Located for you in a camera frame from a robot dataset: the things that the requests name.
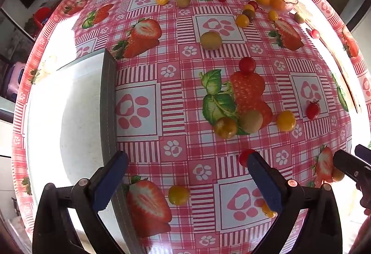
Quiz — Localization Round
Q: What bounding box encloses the red plastic stool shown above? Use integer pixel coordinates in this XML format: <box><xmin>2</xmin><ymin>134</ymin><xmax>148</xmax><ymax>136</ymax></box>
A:
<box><xmin>32</xmin><ymin>7</ymin><xmax>53</xmax><ymax>30</ymax></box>

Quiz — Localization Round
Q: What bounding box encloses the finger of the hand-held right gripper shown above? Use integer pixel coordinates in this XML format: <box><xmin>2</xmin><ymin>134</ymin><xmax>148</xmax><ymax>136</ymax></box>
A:
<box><xmin>333</xmin><ymin>150</ymin><xmax>371</xmax><ymax>215</ymax></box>
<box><xmin>355</xmin><ymin>144</ymin><xmax>371</xmax><ymax>164</ymax></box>

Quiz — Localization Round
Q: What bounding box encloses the orange-brown cherry tomato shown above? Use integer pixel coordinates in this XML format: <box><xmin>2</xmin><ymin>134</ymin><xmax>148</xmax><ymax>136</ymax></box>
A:
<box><xmin>214</xmin><ymin>116</ymin><xmax>238</xmax><ymax>139</ymax></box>

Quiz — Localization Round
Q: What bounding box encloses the white tray with grey edge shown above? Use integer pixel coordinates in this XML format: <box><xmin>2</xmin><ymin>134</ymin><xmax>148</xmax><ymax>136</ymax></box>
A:
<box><xmin>26</xmin><ymin>48</ymin><xmax>144</xmax><ymax>254</ymax></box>

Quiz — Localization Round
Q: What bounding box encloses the green-brown cherry tomato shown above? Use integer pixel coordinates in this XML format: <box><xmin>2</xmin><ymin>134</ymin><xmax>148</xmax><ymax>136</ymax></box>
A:
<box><xmin>239</xmin><ymin>109</ymin><xmax>264</xmax><ymax>133</ymax></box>

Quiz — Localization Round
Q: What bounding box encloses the oblong red cherry tomato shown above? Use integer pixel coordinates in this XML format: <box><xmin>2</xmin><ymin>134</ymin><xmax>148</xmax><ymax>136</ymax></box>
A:
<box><xmin>306</xmin><ymin>100</ymin><xmax>321</xmax><ymax>120</ymax></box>

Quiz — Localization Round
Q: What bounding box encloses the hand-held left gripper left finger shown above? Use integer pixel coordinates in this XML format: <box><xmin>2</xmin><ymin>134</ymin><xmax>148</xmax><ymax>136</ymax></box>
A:
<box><xmin>32</xmin><ymin>150</ymin><xmax>129</xmax><ymax>254</ymax></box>

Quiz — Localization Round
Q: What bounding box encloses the strawberry print pink tablecloth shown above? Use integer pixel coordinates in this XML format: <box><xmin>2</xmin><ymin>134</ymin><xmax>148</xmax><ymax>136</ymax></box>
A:
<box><xmin>12</xmin><ymin>0</ymin><xmax>371</xmax><ymax>254</ymax></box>

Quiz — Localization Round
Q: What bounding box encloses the purple plastic stool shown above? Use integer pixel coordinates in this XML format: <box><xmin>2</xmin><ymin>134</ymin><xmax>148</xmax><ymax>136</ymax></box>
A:
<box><xmin>6</xmin><ymin>61</ymin><xmax>28</xmax><ymax>102</ymax></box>

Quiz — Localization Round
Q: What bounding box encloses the large yellow-green cherry tomato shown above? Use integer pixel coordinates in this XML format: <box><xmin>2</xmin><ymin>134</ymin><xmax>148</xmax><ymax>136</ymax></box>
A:
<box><xmin>200</xmin><ymin>31</ymin><xmax>222</xmax><ymax>51</ymax></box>

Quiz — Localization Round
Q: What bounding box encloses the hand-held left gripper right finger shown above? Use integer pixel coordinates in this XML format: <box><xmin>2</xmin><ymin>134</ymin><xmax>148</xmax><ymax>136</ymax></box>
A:
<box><xmin>247</xmin><ymin>151</ymin><xmax>345</xmax><ymax>254</ymax></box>

